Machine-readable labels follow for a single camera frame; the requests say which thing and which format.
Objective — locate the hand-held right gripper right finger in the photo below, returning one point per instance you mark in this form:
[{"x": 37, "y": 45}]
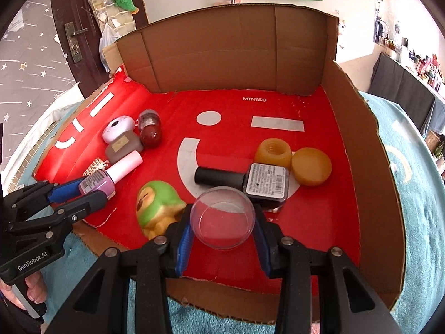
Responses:
[{"x": 262, "y": 250}]

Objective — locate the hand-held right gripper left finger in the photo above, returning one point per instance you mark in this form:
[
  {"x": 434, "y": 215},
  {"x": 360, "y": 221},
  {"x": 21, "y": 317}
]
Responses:
[{"x": 182, "y": 254}]

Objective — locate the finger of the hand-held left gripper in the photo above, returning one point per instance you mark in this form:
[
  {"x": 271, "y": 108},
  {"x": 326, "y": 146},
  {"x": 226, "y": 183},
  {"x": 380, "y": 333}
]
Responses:
[
  {"x": 87, "y": 203},
  {"x": 64, "y": 191}
]

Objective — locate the pink nail polish bottle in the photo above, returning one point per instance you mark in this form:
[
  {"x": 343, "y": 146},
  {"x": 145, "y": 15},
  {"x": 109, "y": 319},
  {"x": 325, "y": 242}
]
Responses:
[{"x": 97, "y": 182}]

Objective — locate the gold studded cuff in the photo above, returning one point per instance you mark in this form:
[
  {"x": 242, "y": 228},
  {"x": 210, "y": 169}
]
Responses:
[{"x": 95, "y": 167}]

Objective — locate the clear plastic cup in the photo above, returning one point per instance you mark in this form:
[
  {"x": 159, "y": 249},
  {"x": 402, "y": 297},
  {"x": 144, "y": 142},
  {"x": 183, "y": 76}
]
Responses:
[{"x": 222, "y": 222}]

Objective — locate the green yellow toy figure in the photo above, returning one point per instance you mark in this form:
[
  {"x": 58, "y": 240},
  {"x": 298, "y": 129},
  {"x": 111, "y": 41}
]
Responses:
[{"x": 156, "y": 205}]

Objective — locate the brown square compact case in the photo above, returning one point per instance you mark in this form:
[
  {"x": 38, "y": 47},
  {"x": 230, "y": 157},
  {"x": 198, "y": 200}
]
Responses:
[{"x": 121, "y": 148}]

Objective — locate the dark nail polish bottle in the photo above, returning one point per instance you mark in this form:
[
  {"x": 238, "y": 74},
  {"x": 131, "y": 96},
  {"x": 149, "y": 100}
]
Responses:
[{"x": 267, "y": 181}]

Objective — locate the pink white round device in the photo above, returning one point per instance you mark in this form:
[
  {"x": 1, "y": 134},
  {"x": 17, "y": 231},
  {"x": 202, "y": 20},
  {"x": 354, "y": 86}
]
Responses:
[{"x": 118, "y": 127}]

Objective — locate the orange round jar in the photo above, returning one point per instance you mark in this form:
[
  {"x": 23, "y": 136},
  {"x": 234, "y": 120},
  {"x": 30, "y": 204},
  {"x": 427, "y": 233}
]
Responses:
[{"x": 267, "y": 158}]

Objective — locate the dark red round bottle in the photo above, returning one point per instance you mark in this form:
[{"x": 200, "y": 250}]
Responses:
[{"x": 150, "y": 134}]

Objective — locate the orange round lid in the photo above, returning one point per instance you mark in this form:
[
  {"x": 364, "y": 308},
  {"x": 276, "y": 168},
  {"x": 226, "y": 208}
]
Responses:
[{"x": 311, "y": 167}]

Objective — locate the cardboard box with red lining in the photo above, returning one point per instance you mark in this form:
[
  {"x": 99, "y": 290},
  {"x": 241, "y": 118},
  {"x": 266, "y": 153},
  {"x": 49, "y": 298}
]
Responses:
[{"x": 226, "y": 48}]

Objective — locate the person's left hand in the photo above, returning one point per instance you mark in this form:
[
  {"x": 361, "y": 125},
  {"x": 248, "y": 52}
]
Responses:
[{"x": 36, "y": 287}]

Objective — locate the grey star print curtain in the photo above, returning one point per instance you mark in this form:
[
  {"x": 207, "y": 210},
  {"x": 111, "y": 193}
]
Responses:
[{"x": 27, "y": 76}]

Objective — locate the white blue plastic bag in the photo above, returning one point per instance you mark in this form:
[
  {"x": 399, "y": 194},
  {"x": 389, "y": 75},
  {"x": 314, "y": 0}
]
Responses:
[{"x": 108, "y": 47}]

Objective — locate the dark brown door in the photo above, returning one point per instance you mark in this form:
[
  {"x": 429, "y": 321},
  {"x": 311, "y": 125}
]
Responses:
[{"x": 66, "y": 3}]

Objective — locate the beige hanging organizer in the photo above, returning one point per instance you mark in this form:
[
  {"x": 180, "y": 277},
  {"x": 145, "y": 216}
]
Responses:
[{"x": 100, "y": 3}]

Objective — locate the table with dark cloth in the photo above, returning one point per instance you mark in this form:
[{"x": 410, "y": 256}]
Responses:
[{"x": 399, "y": 83}]

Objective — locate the row of small bottles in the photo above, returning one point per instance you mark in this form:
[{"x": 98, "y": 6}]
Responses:
[{"x": 429, "y": 69}]

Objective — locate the wall mirror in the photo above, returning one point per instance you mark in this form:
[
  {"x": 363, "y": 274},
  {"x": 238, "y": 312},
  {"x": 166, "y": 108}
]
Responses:
[{"x": 384, "y": 28}]

